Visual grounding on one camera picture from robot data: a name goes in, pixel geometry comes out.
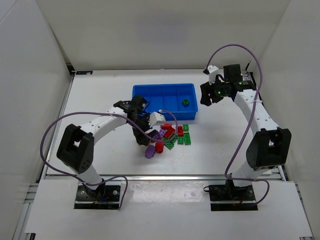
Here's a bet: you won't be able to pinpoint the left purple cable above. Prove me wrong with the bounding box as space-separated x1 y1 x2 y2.
40 109 179 210

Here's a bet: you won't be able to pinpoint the purple oval lego brick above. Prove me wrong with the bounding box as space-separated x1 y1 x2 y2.
144 145 156 159

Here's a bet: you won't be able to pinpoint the left blue table label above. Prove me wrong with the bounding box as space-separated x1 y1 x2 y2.
75 70 93 76

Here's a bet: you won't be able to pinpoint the green lego brick top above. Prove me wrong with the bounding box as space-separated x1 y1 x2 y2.
182 124 190 132

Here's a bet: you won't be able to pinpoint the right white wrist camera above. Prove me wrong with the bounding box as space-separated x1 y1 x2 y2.
203 65 220 85

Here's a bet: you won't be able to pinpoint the blue divided plastic bin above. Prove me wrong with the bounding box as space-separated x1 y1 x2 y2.
132 83 198 121

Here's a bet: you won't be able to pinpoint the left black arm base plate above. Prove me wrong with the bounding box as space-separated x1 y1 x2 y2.
73 183 121 210

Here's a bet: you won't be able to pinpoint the red oval lego brick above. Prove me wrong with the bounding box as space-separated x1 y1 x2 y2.
155 142 165 154

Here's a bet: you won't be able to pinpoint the green lego brick bottom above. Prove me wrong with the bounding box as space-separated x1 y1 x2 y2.
164 141 175 150

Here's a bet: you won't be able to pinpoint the purple lego brick studs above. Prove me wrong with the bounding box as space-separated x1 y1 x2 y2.
152 131 162 140

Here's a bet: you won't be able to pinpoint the red half-round lego brick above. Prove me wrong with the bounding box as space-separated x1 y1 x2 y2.
160 123 172 130

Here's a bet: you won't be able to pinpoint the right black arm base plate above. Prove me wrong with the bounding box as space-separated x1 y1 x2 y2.
203 184 258 212

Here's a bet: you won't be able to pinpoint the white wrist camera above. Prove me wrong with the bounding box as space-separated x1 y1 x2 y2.
148 112 166 127
203 65 220 85

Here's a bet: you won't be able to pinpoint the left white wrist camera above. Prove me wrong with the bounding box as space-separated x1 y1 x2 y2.
148 112 166 127

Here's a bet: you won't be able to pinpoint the red long lego brick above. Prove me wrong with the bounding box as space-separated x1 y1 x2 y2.
163 127 176 139

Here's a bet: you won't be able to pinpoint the purple cable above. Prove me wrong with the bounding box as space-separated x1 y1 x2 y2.
207 43 270 206
40 109 179 210

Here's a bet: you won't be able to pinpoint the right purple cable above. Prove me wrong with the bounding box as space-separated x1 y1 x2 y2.
207 43 270 206

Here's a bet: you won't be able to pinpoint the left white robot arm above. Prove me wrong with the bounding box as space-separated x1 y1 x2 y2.
56 94 152 200

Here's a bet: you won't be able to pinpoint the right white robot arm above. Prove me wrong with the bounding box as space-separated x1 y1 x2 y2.
200 64 292 188

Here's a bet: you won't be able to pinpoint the green lego brick small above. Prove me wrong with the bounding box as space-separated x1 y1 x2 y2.
177 136 185 145

